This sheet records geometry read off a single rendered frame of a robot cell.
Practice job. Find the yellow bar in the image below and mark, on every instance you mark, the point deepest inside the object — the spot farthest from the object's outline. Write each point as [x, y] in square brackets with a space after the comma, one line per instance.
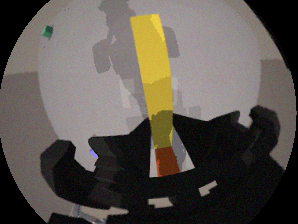
[157, 83]

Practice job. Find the small green block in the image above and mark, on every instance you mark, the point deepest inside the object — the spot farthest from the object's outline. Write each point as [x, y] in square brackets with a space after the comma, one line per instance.
[47, 31]

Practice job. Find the small blue block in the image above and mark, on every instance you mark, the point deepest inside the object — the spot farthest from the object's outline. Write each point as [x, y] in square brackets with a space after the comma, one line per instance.
[91, 152]

